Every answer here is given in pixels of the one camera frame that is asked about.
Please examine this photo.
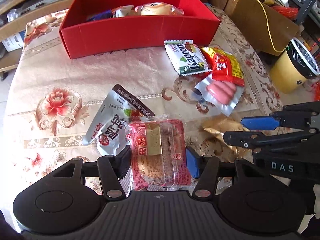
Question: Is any green white wafer packet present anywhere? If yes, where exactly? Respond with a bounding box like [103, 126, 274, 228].
[164, 39, 212, 77]

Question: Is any yellow cable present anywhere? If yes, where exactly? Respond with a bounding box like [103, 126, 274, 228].
[244, 0, 288, 53]

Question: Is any bun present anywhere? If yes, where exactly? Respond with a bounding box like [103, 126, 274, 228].
[135, 2, 184, 16]

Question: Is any golden brown snack packet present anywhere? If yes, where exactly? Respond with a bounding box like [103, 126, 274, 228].
[202, 117, 253, 155]

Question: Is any floral tablecloth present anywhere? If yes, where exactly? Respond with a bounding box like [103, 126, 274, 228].
[5, 5, 313, 200]

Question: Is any pink cake pack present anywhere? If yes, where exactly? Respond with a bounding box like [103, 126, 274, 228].
[120, 114, 194, 190]

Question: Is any blue snack packet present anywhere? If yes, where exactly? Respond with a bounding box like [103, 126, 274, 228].
[86, 9, 113, 22]

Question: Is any silver brown-striped snack packet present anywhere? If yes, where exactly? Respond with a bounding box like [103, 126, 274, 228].
[82, 84, 155, 155]

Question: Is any clear pack of pink sausages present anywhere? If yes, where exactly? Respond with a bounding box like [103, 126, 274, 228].
[194, 76, 244, 117]

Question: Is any black shelf rack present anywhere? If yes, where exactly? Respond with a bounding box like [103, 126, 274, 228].
[267, 0, 320, 33]

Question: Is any clear plastic bag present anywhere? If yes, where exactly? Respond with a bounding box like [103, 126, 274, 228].
[6, 9, 20, 22]

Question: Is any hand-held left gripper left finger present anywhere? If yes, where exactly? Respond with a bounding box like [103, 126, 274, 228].
[51, 148, 132, 201]

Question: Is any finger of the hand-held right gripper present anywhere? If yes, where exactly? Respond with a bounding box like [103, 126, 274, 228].
[222, 129, 320, 155]
[240, 102, 320, 132]

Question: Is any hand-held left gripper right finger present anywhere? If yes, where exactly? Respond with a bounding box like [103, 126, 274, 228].
[185, 146, 265, 201]

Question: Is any yellow trash bin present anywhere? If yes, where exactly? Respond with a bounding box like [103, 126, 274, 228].
[269, 37, 320, 94]

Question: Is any white and blue box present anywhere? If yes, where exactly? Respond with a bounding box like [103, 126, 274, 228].
[2, 30, 27, 53]

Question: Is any red cardboard box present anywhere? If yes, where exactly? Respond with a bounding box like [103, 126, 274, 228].
[59, 0, 222, 60]

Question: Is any wooden TV stand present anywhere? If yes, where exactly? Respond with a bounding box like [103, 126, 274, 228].
[0, 0, 113, 73]

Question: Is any red plastic bag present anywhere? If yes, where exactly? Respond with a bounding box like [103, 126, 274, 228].
[272, 5, 299, 18]

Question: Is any silver AV player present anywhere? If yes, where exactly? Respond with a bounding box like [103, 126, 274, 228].
[24, 0, 75, 12]

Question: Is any brown cardboard box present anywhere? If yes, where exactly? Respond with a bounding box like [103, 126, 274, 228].
[224, 0, 300, 57]

